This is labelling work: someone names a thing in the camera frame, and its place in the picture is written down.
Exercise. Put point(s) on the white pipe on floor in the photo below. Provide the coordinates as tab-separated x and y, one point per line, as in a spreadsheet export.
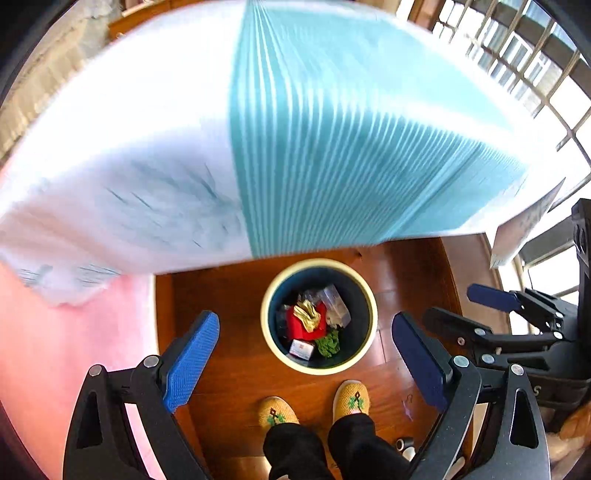
406	447

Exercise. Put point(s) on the left yellow embroidered slipper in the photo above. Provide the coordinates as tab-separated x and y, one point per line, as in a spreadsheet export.
275	411

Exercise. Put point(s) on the yellow embroidered slipper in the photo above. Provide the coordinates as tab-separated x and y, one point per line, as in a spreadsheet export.
352	397
275	411

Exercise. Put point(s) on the white red small box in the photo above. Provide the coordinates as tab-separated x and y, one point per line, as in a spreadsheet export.
301	349

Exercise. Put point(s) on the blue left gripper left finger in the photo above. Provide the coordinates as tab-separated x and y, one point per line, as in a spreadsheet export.
184	360

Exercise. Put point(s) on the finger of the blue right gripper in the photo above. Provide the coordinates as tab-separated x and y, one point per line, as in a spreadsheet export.
500	300
452	326

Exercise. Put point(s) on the left black trouser leg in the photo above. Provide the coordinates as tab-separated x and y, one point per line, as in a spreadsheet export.
294	452

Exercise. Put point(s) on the teal white patterned tablecloth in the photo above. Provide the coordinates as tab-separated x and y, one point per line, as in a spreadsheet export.
234	130

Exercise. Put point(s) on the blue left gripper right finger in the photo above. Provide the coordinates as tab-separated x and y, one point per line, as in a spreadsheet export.
426	359

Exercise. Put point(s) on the round cream rimmed trash bin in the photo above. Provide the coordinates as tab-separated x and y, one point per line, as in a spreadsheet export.
304	280

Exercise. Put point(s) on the yellow paper ball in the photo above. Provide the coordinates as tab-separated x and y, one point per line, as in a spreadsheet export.
309	316

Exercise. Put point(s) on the right black trouser leg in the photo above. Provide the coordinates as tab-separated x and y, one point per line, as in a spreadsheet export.
361	454

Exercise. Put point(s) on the black trouser leg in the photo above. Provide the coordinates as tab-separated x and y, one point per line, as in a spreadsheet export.
361	454
294	452

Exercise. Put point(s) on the window security grille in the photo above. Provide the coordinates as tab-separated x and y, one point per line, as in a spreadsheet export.
530	55

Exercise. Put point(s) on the green paper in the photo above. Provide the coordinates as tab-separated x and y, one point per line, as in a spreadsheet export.
328	346

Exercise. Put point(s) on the right yellow embroidered slipper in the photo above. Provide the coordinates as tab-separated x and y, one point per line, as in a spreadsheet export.
352	397

